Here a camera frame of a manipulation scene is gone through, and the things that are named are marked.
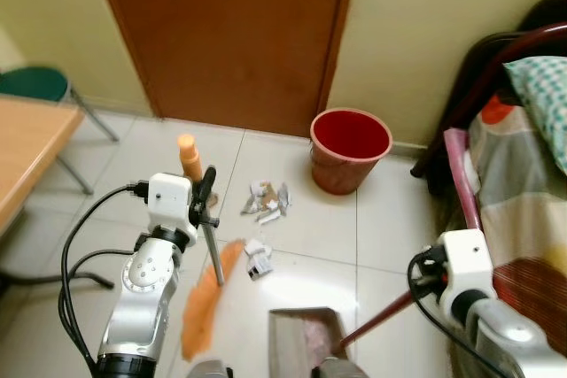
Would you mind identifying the brown wooden door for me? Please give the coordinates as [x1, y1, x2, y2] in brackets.
[89, 0, 361, 139]

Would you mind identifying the green seat metal stool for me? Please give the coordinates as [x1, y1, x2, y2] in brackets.
[0, 65, 120, 196]

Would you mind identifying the green white checked pillow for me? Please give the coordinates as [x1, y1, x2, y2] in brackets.
[502, 55, 567, 174]

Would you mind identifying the light wooden table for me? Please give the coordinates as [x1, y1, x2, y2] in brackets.
[0, 96, 87, 237]

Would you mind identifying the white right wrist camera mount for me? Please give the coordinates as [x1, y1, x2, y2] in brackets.
[438, 228, 496, 301]

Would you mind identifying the crumpled paper wrapper pile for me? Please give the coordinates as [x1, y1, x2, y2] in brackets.
[243, 180, 292, 225]

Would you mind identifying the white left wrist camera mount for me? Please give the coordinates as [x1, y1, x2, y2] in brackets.
[145, 172, 197, 234]

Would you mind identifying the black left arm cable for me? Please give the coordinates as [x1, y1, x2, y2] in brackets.
[57, 181, 153, 374]

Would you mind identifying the grey left robot foot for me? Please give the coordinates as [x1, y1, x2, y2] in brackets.
[185, 359, 234, 378]

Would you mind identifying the grey dustpan with red handle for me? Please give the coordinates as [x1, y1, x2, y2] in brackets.
[268, 282, 441, 378]

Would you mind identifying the grey robot foot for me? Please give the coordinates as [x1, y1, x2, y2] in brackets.
[314, 357, 356, 378]
[185, 359, 234, 378]

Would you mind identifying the patterned grey orange bed blanket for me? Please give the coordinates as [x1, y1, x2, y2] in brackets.
[447, 93, 567, 357]

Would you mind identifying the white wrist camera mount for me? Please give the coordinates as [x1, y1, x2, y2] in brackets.
[145, 172, 197, 234]
[438, 228, 496, 301]

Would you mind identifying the pink bed side rail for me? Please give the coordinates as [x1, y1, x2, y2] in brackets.
[442, 127, 485, 234]

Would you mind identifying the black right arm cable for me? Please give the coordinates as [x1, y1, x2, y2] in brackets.
[407, 254, 490, 378]

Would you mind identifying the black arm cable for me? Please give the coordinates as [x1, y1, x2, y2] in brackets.
[407, 254, 490, 378]
[57, 181, 153, 374]

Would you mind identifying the grey right robot foot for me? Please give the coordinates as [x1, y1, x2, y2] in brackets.
[314, 357, 356, 378]

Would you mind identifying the red plastic bucket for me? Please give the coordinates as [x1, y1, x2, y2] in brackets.
[309, 107, 394, 197]

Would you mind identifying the orange broom with metal handle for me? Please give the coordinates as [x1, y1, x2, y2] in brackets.
[177, 133, 248, 364]

